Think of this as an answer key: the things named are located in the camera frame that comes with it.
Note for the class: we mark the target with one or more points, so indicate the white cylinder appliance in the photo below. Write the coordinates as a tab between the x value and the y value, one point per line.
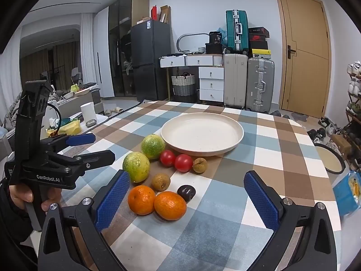
88	113

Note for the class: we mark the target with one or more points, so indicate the checked tablecloth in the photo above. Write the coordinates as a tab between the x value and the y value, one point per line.
253	161

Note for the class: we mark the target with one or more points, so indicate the silver suitcase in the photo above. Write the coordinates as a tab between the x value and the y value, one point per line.
259	84

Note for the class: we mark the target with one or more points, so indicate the red tomato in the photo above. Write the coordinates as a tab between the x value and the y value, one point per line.
183	163
167	158

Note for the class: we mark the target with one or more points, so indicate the shoes on floor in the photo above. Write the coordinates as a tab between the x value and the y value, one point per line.
323	129

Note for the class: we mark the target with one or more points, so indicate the blue snack packet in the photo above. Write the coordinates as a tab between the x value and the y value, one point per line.
348	193

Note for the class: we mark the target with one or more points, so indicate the person's left hand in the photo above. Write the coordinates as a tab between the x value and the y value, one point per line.
21	193

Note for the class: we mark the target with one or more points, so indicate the cream round plate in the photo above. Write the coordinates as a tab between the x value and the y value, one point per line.
201	132

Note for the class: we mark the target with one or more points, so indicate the stack of shoe boxes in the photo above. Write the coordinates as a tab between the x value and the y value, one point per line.
258	38

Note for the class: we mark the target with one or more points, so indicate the beige slippers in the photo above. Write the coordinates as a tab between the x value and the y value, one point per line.
112	111

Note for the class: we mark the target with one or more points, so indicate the grey slippers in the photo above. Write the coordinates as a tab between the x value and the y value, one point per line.
287	115

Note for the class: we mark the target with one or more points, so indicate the brown longan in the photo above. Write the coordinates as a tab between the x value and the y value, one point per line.
199	164
160	181

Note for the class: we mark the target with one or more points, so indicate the black refrigerator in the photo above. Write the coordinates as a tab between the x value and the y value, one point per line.
151	62

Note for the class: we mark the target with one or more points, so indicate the red box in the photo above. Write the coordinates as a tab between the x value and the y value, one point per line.
154	12

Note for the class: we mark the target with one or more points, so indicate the white curtain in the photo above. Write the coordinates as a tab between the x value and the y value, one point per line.
88	48

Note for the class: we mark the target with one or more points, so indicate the wooden door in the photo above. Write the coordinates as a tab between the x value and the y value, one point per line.
304	53

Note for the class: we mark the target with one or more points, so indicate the brown cardboard box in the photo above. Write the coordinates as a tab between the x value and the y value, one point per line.
341	145

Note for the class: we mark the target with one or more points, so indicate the beige suitcase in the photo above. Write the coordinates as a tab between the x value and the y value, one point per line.
235	80

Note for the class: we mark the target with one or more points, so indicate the white drawer dresser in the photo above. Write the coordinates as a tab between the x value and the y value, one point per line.
208	73

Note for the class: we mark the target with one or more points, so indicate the black storage box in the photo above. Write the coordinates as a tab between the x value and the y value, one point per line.
214	45

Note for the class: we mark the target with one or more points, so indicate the round black-rimmed tray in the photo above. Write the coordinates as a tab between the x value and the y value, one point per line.
330	159

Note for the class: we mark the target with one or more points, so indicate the wicker basket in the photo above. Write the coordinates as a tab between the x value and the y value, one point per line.
183	84

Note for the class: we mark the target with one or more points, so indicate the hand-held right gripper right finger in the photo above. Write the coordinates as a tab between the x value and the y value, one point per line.
262	203

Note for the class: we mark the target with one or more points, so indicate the white and glass wardrobe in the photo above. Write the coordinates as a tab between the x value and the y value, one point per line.
118	48

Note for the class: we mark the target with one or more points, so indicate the yellow and black box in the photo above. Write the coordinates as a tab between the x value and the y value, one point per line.
261	53

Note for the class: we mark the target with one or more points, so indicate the chrome curved tube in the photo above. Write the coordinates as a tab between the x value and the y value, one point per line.
187	38

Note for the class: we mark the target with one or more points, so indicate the open cardboard box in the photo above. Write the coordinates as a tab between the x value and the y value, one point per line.
165	14

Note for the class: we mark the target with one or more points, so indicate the orange mandarin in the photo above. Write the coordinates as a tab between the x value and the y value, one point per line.
170	205
142	199

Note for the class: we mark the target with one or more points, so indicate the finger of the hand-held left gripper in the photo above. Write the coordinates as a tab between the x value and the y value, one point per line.
98	158
81	139

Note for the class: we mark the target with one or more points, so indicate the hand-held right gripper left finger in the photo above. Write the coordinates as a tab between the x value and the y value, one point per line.
112	200

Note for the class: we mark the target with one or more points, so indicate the yellow-green guava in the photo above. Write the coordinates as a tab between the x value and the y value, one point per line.
152	146
136	166

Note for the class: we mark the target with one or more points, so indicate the wooden shoe rack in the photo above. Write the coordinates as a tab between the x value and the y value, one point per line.
355	104

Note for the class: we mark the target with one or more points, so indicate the teal suitcase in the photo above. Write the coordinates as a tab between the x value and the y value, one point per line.
237	31

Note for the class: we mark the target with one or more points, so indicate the dark purple plum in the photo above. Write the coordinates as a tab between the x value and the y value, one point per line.
186	192

